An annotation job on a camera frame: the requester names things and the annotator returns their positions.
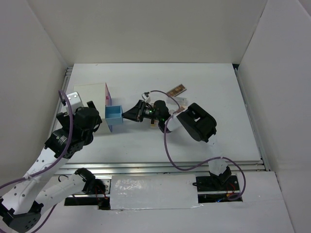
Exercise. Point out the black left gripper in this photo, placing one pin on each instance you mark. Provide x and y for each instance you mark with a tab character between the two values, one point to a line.
64	119

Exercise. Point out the pink drawer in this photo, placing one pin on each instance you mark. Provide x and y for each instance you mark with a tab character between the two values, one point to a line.
108	99

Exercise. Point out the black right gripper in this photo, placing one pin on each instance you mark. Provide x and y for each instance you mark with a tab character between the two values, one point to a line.
136	113

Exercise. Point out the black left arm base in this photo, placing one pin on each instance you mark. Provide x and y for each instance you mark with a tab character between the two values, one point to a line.
98	197

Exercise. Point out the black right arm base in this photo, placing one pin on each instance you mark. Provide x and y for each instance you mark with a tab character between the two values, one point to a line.
209	184

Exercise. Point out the square blush palette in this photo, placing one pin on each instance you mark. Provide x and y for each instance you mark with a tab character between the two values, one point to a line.
181	109

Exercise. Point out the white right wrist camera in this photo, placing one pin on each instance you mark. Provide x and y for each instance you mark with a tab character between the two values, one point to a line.
146	97

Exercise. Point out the long brown eyeshadow palette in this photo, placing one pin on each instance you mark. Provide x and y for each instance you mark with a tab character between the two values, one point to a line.
177	90

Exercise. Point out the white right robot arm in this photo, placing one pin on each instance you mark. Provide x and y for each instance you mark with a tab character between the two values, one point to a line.
198	123

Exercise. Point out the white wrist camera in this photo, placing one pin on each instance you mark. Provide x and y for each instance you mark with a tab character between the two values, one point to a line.
75	101
146	97

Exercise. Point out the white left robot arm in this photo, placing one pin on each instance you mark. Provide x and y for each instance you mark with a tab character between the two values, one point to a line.
22	207

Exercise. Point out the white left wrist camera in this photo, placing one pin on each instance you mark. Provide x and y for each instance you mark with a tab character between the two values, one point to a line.
75	101

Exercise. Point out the clear lip gloss tube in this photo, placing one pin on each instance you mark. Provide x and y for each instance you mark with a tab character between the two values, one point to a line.
179	100

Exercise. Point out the light blue drawer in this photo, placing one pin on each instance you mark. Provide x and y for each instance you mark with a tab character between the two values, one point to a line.
113	115

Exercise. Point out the aluminium frame rail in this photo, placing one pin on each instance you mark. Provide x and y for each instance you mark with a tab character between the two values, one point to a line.
146	168

